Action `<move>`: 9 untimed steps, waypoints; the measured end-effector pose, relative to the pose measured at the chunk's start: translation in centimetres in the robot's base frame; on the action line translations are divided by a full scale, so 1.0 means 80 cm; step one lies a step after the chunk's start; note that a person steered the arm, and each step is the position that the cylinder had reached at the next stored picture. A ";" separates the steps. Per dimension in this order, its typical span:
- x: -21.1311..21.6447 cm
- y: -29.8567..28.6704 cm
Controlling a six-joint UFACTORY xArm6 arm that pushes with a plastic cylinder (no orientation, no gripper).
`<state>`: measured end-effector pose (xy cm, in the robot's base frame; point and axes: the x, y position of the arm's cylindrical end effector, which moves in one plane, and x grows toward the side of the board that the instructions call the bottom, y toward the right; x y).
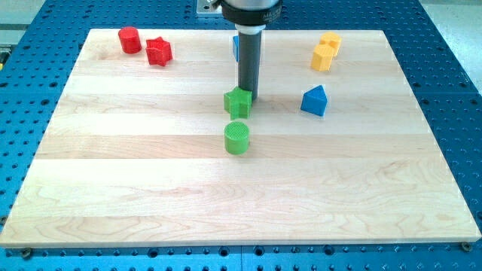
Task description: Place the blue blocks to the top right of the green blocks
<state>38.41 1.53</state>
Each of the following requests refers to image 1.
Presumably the black robot arm flange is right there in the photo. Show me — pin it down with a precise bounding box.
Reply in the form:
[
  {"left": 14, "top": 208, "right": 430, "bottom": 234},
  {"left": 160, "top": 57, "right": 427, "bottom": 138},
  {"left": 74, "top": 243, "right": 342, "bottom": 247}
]
[{"left": 220, "top": 0, "right": 282, "bottom": 26}]

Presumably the green cylinder block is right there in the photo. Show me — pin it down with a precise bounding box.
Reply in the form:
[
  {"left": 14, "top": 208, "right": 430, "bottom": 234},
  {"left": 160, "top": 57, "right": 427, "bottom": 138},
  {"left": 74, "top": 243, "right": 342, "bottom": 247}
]
[{"left": 224, "top": 121, "right": 249, "bottom": 155}]

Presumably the green star block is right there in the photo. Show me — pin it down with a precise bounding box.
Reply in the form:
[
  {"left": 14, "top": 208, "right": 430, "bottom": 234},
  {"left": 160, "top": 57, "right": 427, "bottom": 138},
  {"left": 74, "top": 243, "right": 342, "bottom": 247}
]
[{"left": 224, "top": 87, "right": 252, "bottom": 120}]

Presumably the blue triangular prism block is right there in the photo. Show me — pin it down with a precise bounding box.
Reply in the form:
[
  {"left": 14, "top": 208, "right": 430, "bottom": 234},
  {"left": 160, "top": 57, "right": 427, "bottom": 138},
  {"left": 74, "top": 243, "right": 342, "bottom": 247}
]
[{"left": 300, "top": 85, "right": 328, "bottom": 117}]

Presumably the blue block behind rod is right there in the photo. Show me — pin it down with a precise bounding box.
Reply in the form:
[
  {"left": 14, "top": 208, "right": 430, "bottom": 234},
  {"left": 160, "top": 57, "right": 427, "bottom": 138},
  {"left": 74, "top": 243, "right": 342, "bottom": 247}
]
[{"left": 232, "top": 35, "right": 239, "bottom": 62}]

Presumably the light wooden board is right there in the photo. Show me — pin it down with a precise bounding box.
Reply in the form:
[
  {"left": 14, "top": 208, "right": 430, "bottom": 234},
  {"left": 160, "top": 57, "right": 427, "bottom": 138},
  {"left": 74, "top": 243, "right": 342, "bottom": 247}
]
[{"left": 1, "top": 29, "right": 480, "bottom": 248}]

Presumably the yellow hexagon block front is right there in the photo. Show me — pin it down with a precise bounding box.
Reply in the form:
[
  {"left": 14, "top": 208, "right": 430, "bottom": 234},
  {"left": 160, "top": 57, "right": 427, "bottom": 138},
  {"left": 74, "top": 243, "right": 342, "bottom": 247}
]
[{"left": 310, "top": 44, "right": 334, "bottom": 72}]

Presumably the yellow hexagon block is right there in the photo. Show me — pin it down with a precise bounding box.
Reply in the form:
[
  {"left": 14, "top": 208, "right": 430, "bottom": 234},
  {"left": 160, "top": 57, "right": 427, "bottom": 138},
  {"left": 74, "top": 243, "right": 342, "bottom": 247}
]
[
  {"left": 319, "top": 32, "right": 342, "bottom": 56},
  {"left": 310, "top": 44, "right": 334, "bottom": 72}
]

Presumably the red star block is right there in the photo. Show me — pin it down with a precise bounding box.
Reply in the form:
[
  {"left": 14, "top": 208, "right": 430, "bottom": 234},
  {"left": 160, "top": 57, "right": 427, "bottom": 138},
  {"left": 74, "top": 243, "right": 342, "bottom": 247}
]
[{"left": 146, "top": 37, "right": 173, "bottom": 66}]

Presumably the yellow hexagon block rear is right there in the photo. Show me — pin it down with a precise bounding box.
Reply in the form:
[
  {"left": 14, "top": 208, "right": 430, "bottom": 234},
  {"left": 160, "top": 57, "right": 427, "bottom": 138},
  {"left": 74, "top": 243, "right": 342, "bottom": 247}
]
[{"left": 319, "top": 32, "right": 342, "bottom": 56}]

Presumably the silver metal mounting plate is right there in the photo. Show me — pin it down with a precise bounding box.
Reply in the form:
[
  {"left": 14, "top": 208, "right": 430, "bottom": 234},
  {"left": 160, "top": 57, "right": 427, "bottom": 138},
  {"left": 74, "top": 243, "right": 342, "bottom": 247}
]
[{"left": 196, "top": 0, "right": 221, "bottom": 16}]

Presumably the red cylinder block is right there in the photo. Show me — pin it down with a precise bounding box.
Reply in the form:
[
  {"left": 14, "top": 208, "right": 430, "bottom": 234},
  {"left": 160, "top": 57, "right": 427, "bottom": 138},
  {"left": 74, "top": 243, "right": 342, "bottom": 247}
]
[{"left": 118, "top": 26, "right": 142, "bottom": 54}]

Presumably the left board clamp screw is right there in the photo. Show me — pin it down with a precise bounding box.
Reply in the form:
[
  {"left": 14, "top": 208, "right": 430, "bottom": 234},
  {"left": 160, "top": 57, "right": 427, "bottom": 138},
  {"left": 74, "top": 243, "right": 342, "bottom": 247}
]
[{"left": 20, "top": 248, "right": 32, "bottom": 260}]

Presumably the board clamp screw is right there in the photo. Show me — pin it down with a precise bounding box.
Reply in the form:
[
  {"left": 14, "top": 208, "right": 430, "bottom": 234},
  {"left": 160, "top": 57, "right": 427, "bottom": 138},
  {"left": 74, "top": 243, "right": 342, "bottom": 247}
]
[
  {"left": 460, "top": 242, "right": 472, "bottom": 252},
  {"left": 20, "top": 248, "right": 32, "bottom": 260}
]

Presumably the right board clamp screw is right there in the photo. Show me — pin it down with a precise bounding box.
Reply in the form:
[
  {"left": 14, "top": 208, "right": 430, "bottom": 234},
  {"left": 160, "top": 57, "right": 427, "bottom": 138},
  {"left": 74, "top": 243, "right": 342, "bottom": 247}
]
[{"left": 460, "top": 242, "right": 472, "bottom": 252}]

